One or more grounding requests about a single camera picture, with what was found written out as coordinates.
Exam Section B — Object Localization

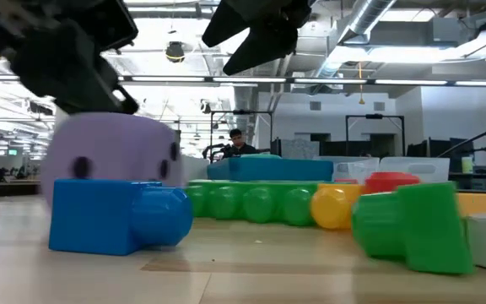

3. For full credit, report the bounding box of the black slanted pole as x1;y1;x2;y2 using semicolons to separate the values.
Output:
436;117;486;160

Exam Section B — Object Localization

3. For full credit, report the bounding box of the orange lego brick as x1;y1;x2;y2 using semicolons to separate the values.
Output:
456;192;486;217

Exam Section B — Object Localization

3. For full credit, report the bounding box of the person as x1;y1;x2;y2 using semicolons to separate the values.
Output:
221;128;261;160

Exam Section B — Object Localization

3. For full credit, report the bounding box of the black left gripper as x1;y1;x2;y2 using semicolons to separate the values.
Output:
0;0;141;116

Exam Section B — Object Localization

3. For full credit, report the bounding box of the black ceiling lamp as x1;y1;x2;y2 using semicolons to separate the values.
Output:
165;41;186;64

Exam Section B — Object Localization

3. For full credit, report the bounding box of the black metal rig frame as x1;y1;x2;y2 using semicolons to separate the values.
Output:
344;113;407;157
208;109;274;164

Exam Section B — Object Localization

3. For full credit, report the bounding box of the blue toy block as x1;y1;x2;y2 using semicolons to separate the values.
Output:
48;178;194;257

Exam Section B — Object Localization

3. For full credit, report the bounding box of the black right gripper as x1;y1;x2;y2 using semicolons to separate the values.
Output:
202;0;314;77

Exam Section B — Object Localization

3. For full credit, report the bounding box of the small green toy block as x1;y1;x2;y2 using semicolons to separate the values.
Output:
351;181;475;275

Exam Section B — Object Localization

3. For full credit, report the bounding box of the blue plastic tray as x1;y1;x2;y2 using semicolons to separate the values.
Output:
207;154;335;182

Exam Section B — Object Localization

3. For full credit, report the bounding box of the long green toy block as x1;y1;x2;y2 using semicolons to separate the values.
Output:
183;179;324;227

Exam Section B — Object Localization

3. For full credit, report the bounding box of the clear plastic container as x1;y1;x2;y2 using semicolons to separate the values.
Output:
314;155;381;185
377;156;462;185

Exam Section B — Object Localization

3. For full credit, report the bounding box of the red two-stud toy block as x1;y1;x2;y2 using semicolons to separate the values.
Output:
364;171;421;195

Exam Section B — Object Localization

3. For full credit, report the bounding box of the purple foam die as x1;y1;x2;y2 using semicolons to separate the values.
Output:
40;111;185;208

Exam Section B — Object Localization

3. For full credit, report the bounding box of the yellow toy block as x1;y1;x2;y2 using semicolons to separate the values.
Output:
309;182;365;231

